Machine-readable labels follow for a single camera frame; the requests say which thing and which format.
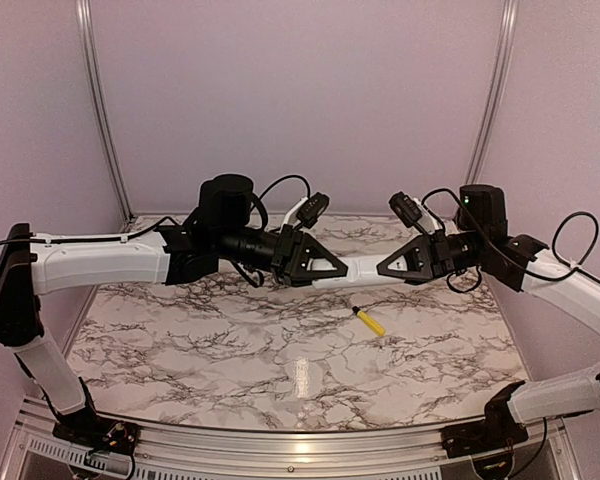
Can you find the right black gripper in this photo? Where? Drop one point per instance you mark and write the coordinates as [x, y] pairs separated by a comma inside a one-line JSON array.
[[428, 257]]

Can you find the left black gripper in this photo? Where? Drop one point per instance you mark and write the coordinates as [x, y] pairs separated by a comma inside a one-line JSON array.
[[292, 258]]

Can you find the white remote control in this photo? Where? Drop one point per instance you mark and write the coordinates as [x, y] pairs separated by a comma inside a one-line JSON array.
[[361, 272]]

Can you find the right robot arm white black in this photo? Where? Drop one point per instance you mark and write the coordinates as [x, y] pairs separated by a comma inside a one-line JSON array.
[[521, 263]]

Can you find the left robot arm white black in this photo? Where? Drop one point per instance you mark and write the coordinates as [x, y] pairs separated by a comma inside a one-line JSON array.
[[229, 223]]

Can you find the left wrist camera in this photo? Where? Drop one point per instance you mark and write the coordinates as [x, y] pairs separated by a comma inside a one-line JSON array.
[[306, 212]]

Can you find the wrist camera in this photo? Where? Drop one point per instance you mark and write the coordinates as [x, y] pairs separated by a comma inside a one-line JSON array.
[[306, 212], [413, 214]]

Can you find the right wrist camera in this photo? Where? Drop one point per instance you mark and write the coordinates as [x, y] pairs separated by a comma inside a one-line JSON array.
[[413, 214]]

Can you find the yellow handled screwdriver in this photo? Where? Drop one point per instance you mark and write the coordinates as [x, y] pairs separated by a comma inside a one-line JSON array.
[[371, 323]]

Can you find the right aluminium frame post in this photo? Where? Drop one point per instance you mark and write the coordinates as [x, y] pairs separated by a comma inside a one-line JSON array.
[[497, 85]]

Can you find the aluminium frame post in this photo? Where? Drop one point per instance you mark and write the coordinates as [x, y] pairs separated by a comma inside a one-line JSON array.
[[497, 85], [89, 49]]

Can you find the left aluminium frame post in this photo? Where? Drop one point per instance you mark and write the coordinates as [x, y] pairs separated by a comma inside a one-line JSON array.
[[89, 49]]

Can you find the front aluminium rail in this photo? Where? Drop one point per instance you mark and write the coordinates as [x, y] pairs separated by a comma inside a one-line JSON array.
[[182, 452]]

